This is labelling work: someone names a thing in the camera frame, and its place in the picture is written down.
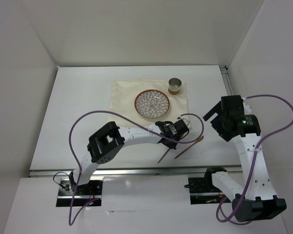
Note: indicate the aluminium rail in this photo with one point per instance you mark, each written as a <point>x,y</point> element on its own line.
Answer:
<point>160,171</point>
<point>246,141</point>

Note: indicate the aluminium right side rail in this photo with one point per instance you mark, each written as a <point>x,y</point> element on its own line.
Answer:
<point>246,141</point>

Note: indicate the metal cup with cork base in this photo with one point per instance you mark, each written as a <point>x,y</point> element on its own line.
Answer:
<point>174,85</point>

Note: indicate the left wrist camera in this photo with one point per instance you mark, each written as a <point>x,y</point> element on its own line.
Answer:
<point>187,122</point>

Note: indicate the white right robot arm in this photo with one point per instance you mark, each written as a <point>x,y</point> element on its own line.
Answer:
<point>257,199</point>

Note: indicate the patterned ceramic plate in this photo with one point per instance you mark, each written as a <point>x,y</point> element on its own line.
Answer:
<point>152,104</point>

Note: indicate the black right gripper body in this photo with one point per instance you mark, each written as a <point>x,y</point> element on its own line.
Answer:
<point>218,124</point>

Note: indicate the aluminium front rail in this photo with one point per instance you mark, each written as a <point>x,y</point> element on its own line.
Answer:
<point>160,171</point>

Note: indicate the copper knife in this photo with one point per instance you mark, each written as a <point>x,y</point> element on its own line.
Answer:
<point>193,144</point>

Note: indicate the cream cloth placemat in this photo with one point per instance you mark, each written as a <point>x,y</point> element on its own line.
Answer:
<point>124,93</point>

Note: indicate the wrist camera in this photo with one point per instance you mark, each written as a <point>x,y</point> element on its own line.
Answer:
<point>187,122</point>
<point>247,107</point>

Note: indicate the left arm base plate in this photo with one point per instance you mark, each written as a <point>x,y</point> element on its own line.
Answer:
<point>90,193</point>

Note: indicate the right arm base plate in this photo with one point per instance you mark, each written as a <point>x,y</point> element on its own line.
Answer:
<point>201,193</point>

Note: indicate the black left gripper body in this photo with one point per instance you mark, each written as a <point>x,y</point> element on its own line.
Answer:
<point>176,137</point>

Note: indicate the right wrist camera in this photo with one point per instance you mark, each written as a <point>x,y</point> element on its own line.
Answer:
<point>247,107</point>

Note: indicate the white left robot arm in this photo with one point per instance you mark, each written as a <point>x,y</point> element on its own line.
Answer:
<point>104,145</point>

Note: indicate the copper fork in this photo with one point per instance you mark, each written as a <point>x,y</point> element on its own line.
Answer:
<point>163,156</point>

